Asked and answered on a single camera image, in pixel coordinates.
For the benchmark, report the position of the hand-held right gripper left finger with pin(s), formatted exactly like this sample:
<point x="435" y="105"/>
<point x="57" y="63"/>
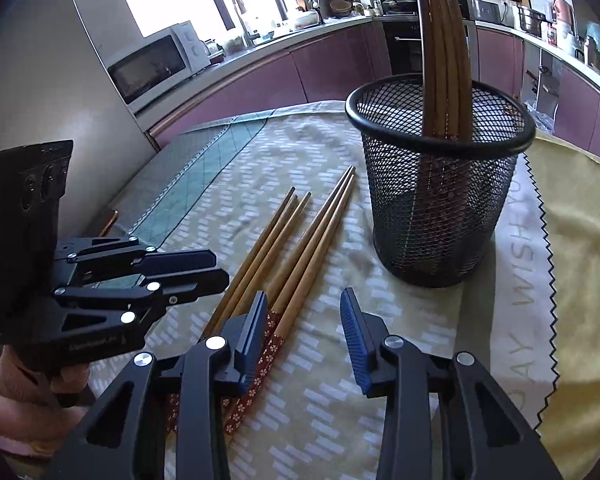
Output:
<point x="254" y="345"/>

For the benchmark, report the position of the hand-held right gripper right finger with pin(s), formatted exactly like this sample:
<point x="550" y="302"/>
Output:
<point x="355" y="345"/>

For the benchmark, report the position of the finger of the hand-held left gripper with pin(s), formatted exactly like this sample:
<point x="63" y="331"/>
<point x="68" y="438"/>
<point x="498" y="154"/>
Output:
<point x="190" y="260"/>
<point x="200" y="282"/>

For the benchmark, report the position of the wooden chopstick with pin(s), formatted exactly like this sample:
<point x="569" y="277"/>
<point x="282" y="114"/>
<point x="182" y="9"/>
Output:
<point x="256" y="250"/>
<point x="261" y="260"/>
<point x="310" y="240"/>
<point x="271" y="260"/>
<point x="321" y="242"/>
<point x="437" y="50"/>
<point x="466" y="50"/>

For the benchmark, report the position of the black mesh utensil holder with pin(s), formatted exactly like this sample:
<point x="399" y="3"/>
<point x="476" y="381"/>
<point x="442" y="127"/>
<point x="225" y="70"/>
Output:
<point x="405" y="240"/>

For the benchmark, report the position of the person's left hand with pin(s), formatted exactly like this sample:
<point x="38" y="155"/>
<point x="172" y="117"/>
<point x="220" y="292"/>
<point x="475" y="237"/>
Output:
<point x="15" y="400"/>

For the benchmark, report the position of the patterned beige green tablecloth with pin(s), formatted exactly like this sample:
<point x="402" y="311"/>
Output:
<point x="330" y="410"/>

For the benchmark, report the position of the white microwave oven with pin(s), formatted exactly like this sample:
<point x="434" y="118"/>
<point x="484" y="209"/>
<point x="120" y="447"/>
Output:
<point x="150" y="70"/>

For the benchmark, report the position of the purple kitchen cabinets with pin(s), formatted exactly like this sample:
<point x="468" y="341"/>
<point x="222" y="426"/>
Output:
<point x="305" y="75"/>

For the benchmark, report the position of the yellow cloth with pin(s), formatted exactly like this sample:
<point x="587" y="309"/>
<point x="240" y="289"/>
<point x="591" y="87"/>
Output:
<point x="590" y="260"/>

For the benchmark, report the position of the steel kitchen faucet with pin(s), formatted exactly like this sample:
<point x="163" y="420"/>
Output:
<point x="240" y="15"/>

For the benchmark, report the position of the black built-in oven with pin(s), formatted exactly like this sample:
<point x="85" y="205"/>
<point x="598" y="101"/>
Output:
<point x="400" y="45"/>

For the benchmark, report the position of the cooking pot with lid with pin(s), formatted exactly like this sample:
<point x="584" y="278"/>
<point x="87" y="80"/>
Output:
<point x="397" y="4"/>

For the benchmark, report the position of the silver countertop appliance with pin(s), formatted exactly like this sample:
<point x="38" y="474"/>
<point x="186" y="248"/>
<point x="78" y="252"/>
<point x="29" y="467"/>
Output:
<point x="487" y="10"/>

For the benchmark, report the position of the pink kitchen appliance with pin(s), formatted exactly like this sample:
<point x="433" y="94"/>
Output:
<point x="564" y="15"/>

